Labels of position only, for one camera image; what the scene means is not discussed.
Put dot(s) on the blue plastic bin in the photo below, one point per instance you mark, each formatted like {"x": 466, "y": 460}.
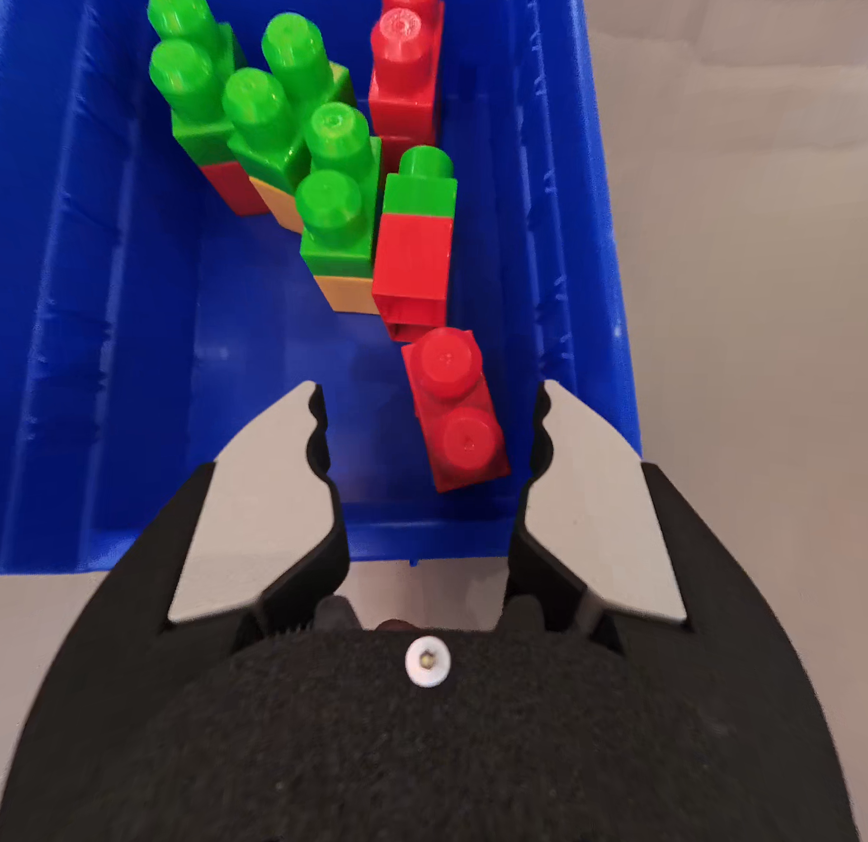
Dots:
{"x": 95, "y": 313}

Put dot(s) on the red double toy block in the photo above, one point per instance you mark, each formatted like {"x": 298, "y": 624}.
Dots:
{"x": 455, "y": 408}

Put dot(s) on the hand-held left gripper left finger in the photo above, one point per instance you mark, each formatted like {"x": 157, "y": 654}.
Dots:
{"x": 258, "y": 523}

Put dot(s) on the pile of colourful toy blocks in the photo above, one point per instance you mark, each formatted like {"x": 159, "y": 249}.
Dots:
{"x": 326, "y": 150}

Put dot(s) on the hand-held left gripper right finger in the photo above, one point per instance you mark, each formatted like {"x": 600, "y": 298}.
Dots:
{"x": 604, "y": 523}

